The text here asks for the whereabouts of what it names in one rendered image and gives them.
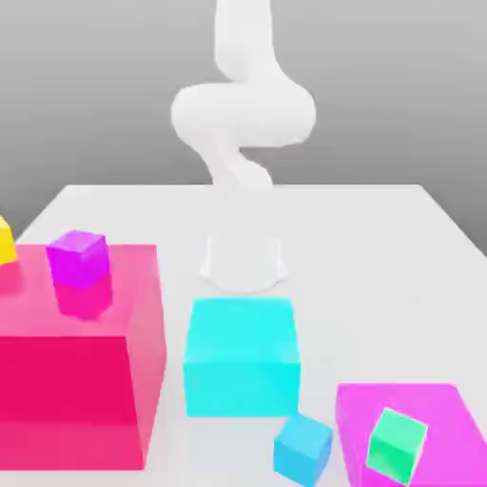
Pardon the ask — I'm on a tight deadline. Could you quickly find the small blue cube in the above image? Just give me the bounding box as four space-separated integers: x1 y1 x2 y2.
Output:
272 413 335 487

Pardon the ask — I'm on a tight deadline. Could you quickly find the small yellow cube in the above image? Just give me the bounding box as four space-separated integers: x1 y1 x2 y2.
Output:
0 215 19 265

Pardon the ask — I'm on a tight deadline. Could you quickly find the large magenta box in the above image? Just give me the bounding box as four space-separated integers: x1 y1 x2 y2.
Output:
335 382 487 487

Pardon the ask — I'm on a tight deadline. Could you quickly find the large pink box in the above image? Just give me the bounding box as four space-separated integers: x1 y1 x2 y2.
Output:
0 243 168 472

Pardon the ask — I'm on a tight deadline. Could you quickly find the large cyan box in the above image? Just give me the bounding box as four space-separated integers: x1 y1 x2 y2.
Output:
182 297 302 419

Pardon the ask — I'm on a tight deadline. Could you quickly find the small green cube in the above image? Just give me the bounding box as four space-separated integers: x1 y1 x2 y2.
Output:
365 407 430 486

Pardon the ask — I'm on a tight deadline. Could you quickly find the small purple cube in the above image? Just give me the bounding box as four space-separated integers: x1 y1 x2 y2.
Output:
45 228 112 290

